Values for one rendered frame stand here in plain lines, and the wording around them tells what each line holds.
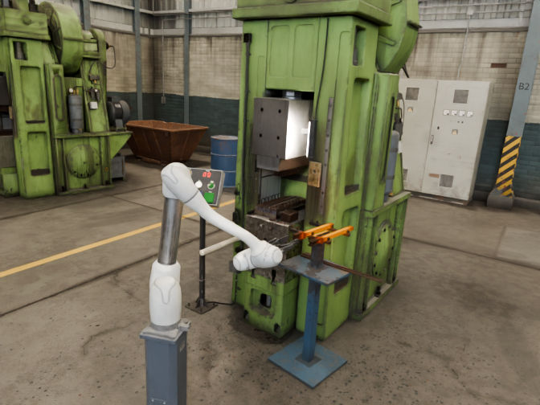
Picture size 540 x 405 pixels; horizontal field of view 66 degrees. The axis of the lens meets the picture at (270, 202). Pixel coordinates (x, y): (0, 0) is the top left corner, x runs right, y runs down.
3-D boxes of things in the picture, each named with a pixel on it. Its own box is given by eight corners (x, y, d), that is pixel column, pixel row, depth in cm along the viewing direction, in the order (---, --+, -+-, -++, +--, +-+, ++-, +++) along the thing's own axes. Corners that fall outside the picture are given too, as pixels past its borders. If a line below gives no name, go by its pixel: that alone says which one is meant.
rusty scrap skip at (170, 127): (170, 170, 880) (170, 130, 857) (113, 158, 977) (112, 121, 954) (209, 164, 977) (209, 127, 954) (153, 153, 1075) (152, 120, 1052)
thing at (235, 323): (270, 354, 298) (270, 353, 298) (210, 325, 330) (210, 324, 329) (299, 330, 329) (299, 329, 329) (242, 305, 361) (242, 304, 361)
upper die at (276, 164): (278, 171, 293) (279, 158, 291) (255, 167, 304) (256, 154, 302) (308, 165, 326) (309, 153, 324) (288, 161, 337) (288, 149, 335)
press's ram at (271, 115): (296, 161, 283) (300, 100, 272) (251, 153, 304) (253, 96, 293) (325, 154, 316) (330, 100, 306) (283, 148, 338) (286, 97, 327)
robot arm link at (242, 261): (254, 264, 233) (269, 263, 223) (232, 274, 222) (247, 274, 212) (248, 246, 232) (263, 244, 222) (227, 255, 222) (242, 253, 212)
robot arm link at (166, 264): (148, 304, 224) (148, 286, 244) (178, 305, 229) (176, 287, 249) (162, 165, 205) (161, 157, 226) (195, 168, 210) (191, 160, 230)
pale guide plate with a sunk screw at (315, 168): (318, 187, 291) (320, 163, 286) (307, 185, 296) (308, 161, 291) (320, 186, 292) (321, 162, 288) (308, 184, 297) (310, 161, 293)
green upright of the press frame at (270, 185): (253, 312, 353) (267, 18, 291) (230, 301, 367) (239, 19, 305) (282, 292, 388) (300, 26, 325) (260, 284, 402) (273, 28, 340)
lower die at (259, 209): (276, 219, 303) (276, 208, 300) (254, 214, 314) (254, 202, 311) (305, 207, 336) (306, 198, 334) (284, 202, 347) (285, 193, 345)
